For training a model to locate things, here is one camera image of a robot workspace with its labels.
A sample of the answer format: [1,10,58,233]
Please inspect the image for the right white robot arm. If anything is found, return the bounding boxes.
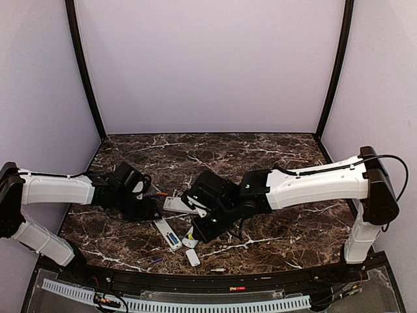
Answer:
[180,146,399,283]

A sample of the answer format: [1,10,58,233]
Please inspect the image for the slim white QR-code remote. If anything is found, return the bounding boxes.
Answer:
[153,218,182,252]

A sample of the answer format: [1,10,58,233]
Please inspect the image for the white remote with battery bay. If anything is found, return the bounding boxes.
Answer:
[182,235,199,249]

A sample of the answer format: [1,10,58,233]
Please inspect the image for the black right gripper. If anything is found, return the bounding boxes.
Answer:
[190,201,238,244]

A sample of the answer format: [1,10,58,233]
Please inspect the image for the blue AAA battery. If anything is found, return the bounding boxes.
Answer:
[149,258,163,264]

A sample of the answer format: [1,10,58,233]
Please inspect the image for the blue batteries in slim remote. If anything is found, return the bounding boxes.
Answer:
[167,233,179,245]

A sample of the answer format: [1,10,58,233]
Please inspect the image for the black enclosure frame post right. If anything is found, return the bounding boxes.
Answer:
[314,0,355,144]

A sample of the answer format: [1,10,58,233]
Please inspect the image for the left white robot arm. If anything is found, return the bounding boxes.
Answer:
[1,162,161,284]

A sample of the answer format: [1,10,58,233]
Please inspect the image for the black enclosure frame post left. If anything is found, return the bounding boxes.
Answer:
[65,0,107,142]

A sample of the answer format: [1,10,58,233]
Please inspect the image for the white battery cover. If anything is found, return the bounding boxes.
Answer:
[186,249,201,267]

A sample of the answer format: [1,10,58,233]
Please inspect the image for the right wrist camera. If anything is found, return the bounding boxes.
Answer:
[181,193,209,218]

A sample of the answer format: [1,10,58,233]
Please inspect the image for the wide white remote control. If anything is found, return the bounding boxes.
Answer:
[163,197,199,215]

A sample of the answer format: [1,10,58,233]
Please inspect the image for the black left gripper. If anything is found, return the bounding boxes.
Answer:
[113,188,162,222]

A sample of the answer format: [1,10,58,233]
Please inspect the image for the black enclosure frame post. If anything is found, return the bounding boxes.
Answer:
[65,0,107,142]
[314,0,355,144]

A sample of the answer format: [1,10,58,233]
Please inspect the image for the white slotted cable duct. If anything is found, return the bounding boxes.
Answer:
[42,278,311,312]

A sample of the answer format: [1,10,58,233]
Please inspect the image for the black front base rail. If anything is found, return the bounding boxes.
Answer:
[35,252,388,296]

